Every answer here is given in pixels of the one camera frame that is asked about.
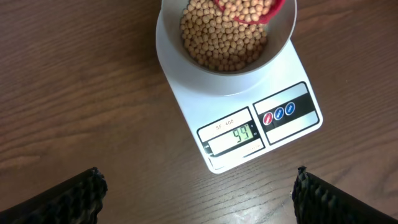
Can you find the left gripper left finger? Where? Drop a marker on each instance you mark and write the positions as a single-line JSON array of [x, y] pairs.
[[76, 200]]

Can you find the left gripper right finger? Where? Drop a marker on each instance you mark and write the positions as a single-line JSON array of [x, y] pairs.
[[318, 202]]

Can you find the red plastic measuring scoop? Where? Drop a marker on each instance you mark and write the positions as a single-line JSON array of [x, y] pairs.
[[249, 11]]

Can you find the white digital kitchen scale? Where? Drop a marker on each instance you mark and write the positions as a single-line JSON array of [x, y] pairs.
[[234, 119]]

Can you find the soybeans in bowl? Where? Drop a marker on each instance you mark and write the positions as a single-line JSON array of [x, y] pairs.
[[217, 43]]

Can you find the light grey round bowl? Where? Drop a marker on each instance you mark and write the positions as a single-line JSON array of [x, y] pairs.
[[279, 30]]

